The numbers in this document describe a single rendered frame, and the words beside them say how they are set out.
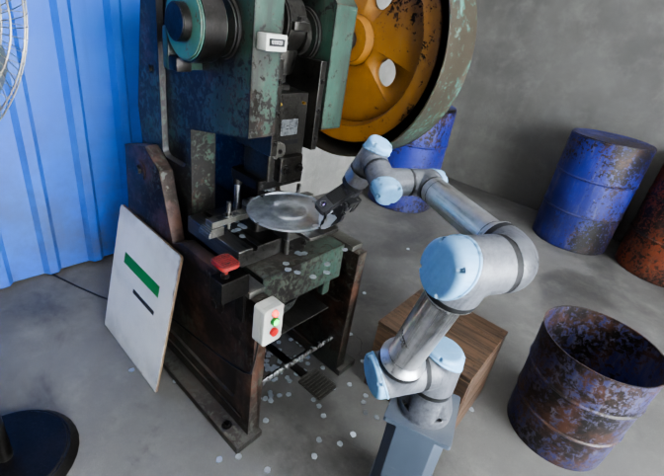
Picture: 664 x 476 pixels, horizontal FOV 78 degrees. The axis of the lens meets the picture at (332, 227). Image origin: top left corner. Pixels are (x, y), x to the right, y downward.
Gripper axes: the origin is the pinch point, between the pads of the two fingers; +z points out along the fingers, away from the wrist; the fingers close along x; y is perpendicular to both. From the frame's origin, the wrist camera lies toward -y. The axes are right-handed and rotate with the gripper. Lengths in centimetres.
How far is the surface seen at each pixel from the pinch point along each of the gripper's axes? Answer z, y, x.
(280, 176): -4.1, -3.9, 20.0
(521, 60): -21, 333, 70
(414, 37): -52, 37, 26
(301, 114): -20.0, 5.8, 30.1
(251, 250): 14.3, -17.0, 7.9
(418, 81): -43, 33, 14
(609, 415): 2, 51, -106
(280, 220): 6.2, -6.7, 10.2
